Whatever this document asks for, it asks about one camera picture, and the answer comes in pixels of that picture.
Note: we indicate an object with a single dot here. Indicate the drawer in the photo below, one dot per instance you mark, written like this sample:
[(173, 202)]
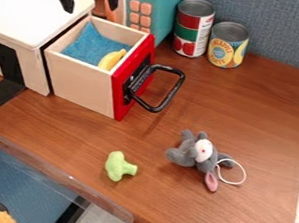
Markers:
[(88, 80)]

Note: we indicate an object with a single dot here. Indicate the blue cloth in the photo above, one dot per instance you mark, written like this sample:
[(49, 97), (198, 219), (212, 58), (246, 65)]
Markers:
[(92, 45)]

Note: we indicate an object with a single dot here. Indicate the toy microwave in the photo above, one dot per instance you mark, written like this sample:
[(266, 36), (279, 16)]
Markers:
[(152, 6)]

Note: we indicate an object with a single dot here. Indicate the cabinet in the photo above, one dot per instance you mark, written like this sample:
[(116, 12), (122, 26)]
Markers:
[(27, 20)]

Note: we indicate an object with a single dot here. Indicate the yellow toy banana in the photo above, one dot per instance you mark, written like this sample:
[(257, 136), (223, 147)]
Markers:
[(111, 60)]

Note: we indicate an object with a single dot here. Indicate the red and green can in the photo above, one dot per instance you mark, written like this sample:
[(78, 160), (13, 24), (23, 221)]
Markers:
[(193, 29)]

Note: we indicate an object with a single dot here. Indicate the yellow can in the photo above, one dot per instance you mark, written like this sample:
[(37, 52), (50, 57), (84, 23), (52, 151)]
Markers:
[(227, 48)]

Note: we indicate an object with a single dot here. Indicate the green toy broccoli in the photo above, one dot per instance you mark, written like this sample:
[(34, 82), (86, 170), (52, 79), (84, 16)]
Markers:
[(118, 167)]

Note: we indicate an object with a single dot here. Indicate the grey plush mouse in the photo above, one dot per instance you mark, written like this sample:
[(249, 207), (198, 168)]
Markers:
[(195, 152)]

